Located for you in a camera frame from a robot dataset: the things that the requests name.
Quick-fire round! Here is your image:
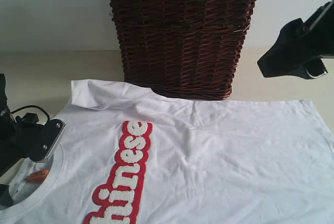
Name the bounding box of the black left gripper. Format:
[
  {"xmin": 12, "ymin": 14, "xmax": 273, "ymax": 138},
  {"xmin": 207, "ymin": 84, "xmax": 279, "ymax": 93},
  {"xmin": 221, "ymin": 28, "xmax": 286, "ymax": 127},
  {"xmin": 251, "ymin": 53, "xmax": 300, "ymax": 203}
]
[{"xmin": 0, "ymin": 74, "xmax": 29, "ymax": 210}]

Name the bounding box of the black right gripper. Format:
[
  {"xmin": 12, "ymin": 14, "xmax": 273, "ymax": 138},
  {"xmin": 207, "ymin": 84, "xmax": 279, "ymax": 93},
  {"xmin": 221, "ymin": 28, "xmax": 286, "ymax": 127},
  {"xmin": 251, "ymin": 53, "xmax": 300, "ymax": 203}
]
[{"xmin": 257, "ymin": 0, "xmax": 333, "ymax": 80}]

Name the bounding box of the dark red wicker basket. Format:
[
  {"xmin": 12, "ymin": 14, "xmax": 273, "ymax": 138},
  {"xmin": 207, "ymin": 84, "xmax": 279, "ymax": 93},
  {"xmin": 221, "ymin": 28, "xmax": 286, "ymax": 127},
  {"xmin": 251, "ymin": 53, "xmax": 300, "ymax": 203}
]
[{"xmin": 109, "ymin": 0, "xmax": 256, "ymax": 100}]

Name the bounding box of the black left camera cable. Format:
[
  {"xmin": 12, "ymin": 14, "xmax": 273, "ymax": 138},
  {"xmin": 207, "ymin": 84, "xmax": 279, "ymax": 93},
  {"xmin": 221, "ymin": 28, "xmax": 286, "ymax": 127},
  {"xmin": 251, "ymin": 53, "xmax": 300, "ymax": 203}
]
[{"xmin": 10, "ymin": 105, "xmax": 52, "ymax": 125}]

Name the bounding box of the white t-shirt red lettering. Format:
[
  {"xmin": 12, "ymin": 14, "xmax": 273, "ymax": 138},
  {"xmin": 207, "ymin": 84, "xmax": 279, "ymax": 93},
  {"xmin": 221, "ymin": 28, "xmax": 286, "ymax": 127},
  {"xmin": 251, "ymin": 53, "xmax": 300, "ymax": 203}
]
[{"xmin": 1, "ymin": 79, "xmax": 333, "ymax": 223}]

